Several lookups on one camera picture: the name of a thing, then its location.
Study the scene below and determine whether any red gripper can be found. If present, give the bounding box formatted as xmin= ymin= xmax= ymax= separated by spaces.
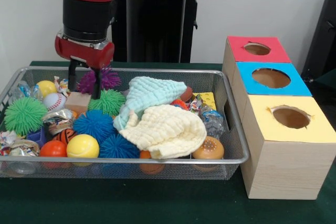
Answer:
xmin=54 ymin=35 xmax=116 ymax=100

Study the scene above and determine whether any mint green cloth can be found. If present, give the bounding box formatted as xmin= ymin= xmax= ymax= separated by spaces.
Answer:
xmin=113 ymin=76 xmax=188 ymax=131

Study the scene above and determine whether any cream cloth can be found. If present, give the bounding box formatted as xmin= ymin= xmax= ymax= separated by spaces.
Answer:
xmin=120 ymin=104 xmax=207 ymax=159

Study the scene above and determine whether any silver mesh bin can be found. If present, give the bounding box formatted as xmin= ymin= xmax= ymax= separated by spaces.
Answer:
xmin=0 ymin=66 xmax=250 ymax=180

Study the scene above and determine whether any wooden box with three holes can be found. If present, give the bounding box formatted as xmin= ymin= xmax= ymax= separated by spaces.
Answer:
xmin=222 ymin=36 xmax=336 ymax=200

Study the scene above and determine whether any wooden block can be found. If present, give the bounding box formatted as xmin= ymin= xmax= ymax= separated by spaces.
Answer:
xmin=65 ymin=92 xmax=92 ymax=114

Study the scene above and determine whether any purple spiky ball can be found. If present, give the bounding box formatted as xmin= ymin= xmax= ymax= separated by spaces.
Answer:
xmin=78 ymin=65 xmax=122 ymax=94

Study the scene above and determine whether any small green spiky ball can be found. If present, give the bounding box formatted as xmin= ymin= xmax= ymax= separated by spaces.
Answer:
xmin=88 ymin=89 xmax=127 ymax=116

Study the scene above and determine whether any blue spiky ball with eyes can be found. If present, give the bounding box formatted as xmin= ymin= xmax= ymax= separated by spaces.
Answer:
xmin=73 ymin=110 xmax=118 ymax=143

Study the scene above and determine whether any large yellow ball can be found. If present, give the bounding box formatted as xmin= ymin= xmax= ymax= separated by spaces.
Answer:
xmin=66 ymin=134 xmax=100 ymax=158

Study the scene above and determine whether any large green spiky ball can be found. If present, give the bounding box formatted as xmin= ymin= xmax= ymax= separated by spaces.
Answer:
xmin=4 ymin=97 xmax=48 ymax=136

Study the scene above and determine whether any orange ball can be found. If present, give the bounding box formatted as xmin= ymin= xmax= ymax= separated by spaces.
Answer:
xmin=39 ymin=140 xmax=68 ymax=158

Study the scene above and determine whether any toy burger bun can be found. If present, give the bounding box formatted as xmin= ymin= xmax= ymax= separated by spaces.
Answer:
xmin=191 ymin=136 xmax=225 ymax=159

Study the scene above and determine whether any dark green table cloth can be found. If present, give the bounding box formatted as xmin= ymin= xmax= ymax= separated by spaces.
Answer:
xmin=308 ymin=74 xmax=336 ymax=99
xmin=0 ymin=60 xmax=336 ymax=224

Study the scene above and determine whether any black upright panel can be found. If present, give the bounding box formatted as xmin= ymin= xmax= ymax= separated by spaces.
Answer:
xmin=301 ymin=0 xmax=336 ymax=80

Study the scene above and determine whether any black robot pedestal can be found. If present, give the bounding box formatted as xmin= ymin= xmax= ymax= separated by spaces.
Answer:
xmin=111 ymin=0 xmax=211 ymax=63

